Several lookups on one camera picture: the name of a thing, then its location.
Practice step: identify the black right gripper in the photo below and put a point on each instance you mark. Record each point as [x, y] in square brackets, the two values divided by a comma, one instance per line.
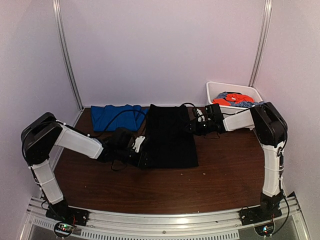
[195, 128]

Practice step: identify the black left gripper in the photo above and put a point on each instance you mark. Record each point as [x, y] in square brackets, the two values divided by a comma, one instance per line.
[141, 161]

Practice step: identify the blue pleated skirt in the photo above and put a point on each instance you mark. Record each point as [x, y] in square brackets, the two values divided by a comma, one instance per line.
[110, 117]

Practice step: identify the black garment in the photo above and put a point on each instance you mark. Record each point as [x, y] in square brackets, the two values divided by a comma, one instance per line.
[168, 145]

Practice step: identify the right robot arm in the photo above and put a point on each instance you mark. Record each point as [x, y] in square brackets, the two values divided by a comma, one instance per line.
[271, 131]

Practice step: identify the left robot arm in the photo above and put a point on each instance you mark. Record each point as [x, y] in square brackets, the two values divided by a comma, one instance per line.
[47, 133]

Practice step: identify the white laundry basket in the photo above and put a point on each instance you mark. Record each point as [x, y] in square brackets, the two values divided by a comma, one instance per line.
[232, 98]

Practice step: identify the orange garment in basket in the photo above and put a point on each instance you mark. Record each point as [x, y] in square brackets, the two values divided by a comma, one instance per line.
[232, 98]

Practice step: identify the blue checked shirt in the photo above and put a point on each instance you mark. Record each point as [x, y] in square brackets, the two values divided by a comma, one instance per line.
[245, 102]

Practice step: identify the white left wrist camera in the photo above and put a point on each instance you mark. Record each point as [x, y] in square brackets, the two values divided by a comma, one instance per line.
[138, 143]

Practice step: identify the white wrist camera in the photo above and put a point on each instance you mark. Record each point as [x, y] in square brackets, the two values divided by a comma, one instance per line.
[198, 114]
[138, 143]

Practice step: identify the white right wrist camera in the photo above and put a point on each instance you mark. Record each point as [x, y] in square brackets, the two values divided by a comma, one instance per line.
[198, 114]

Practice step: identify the front aluminium rail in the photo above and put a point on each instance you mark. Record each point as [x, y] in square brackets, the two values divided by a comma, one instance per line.
[217, 225]

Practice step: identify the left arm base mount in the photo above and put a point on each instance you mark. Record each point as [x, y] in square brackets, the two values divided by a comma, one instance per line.
[68, 219]

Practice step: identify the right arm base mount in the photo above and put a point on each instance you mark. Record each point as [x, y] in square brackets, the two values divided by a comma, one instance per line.
[263, 221]

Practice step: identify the right aluminium frame post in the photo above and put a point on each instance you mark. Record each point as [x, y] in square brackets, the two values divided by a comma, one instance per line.
[264, 31]

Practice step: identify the aluminium frame post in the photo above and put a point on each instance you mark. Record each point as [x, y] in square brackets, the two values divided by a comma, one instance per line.
[65, 53]
[264, 31]

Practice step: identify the left aluminium frame post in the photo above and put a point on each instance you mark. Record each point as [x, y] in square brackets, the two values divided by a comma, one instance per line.
[65, 53]

